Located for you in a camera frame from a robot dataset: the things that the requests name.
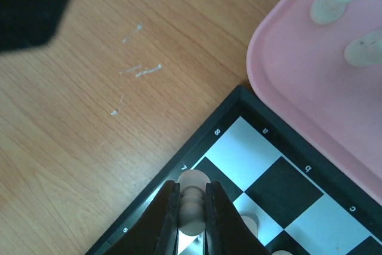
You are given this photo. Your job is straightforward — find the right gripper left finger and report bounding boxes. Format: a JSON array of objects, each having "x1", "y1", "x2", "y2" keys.
[{"x1": 106, "y1": 180, "x2": 180, "y2": 254}]

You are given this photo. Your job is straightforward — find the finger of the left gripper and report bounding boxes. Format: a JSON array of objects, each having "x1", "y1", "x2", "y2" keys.
[{"x1": 1, "y1": 0, "x2": 70, "y2": 53}]

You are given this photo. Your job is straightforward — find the black and white chessboard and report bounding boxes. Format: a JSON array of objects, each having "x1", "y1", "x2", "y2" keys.
[{"x1": 88, "y1": 85, "x2": 381, "y2": 254}]

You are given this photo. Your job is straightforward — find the white pawn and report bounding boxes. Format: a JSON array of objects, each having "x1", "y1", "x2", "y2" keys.
[
  {"x1": 177, "y1": 170, "x2": 211, "y2": 236},
  {"x1": 272, "y1": 250, "x2": 293, "y2": 255},
  {"x1": 241, "y1": 215, "x2": 258, "y2": 238}
]

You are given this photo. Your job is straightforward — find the pink plastic tray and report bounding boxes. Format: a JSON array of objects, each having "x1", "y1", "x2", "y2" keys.
[{"x1": 247, "y1": 0, "x2": 381, "y2": 202}]

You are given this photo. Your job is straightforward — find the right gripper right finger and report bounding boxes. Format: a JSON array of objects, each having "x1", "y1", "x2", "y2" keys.
[{"x1": 204, "y1": 181, "x2": 270, "y2": 255}]

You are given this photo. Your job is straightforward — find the white knight left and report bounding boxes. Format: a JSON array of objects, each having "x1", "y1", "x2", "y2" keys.
[{"x1": 344, "y1": 29, "x2": 381, "y2": 67}]

